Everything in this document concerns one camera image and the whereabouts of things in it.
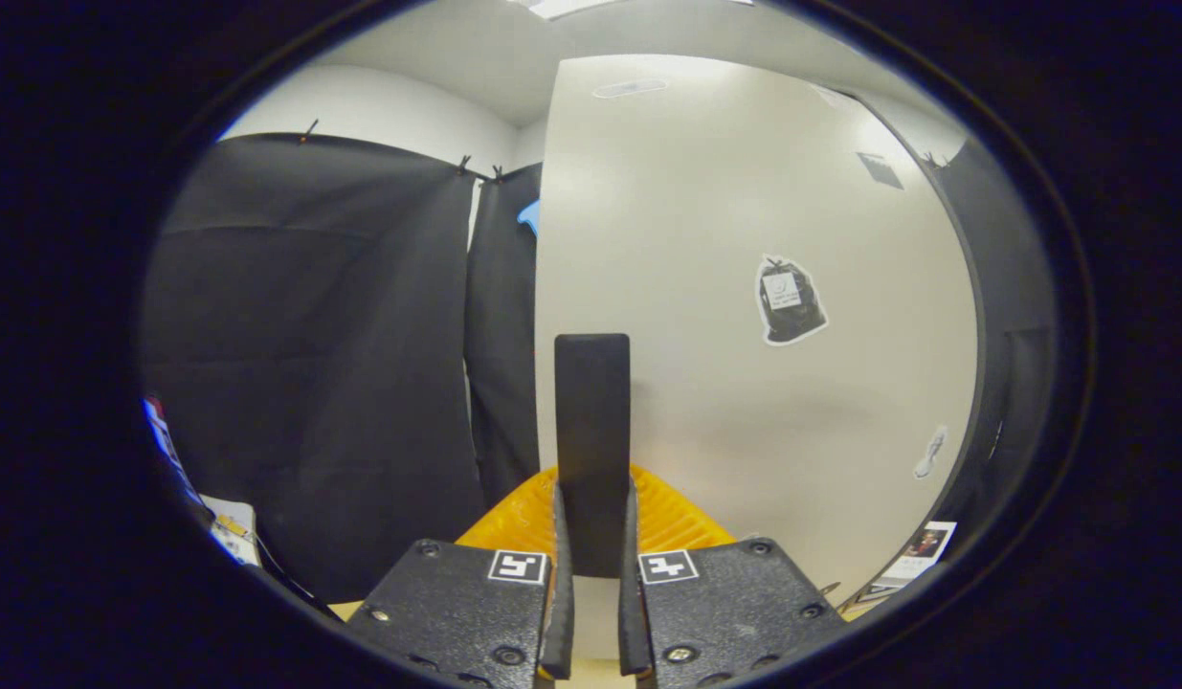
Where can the white photo-cover book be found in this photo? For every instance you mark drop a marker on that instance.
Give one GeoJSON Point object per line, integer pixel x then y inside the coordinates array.
{"type": "Point", "coordinates": [921, 550]}

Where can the white printed card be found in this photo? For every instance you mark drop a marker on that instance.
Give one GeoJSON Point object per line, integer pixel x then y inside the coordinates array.
{"type": "Point", "coordinates": [229, 536]}

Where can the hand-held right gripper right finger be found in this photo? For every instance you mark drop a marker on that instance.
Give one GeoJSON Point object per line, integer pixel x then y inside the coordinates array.
{"type": "Point", "coordinates": [632, 622]}

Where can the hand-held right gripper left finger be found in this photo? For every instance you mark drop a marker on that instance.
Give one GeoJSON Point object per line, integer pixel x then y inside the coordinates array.
{"type": "Point", "coordinates": [562, 622]}

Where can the beige cabinet door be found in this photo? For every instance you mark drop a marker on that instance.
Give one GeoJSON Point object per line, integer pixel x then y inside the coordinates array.
{"type": "Point", "coordinates": [724, 191]}

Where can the grey book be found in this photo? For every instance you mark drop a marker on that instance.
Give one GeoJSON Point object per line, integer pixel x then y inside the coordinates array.
{"type": "Point", "coordinates": [868, 593]}

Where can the black backdrop cloth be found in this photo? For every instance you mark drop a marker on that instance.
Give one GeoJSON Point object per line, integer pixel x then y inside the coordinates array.
{"type": "Point", "coordinates": [313, 335]}

